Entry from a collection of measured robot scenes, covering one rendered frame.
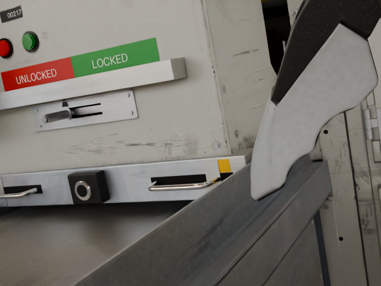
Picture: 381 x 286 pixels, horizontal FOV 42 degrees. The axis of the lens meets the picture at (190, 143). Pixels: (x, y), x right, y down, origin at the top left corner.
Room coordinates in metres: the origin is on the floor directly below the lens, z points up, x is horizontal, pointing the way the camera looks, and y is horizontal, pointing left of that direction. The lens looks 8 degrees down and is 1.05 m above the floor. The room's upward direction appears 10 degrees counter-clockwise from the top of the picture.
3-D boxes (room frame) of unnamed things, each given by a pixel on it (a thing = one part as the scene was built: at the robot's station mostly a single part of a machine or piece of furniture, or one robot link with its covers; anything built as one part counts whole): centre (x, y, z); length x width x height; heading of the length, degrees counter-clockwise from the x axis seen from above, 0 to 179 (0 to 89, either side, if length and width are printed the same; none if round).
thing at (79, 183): (0.78, 0.17, 0.90); 0.06 x 0.03 x 0.05; 61
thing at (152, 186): (0.69, 0.02, 0.90); 0.11 x 0.05 x 0.01; 61
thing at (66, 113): (0.80, 0.20, 1.02); 0.06 x 0.02 x 0.04; 151
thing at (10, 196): (0.87, 0.33, 0.90); 0.11 x 0.05 x 0.01; 61
